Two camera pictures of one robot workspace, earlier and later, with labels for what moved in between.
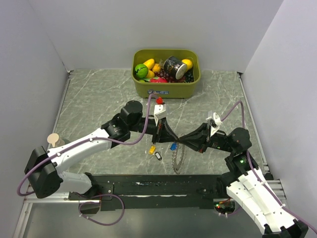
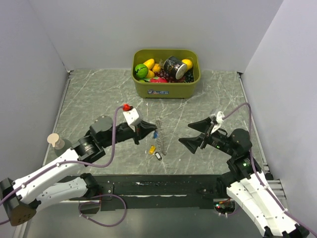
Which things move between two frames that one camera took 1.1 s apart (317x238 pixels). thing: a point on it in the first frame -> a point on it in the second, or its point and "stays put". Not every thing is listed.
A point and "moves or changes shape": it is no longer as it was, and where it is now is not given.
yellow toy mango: (149, 63) stays put
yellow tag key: (152, 149) stays put
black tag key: (158, 155) stays put
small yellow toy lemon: (150, 74) stays put
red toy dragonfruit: (158, 80) stays put
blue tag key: (173, 146) moves or changes shape
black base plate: (136, 192) stays put
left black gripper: (162, 133) -> (142, 129)
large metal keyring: (173, 155) moves or changes shape
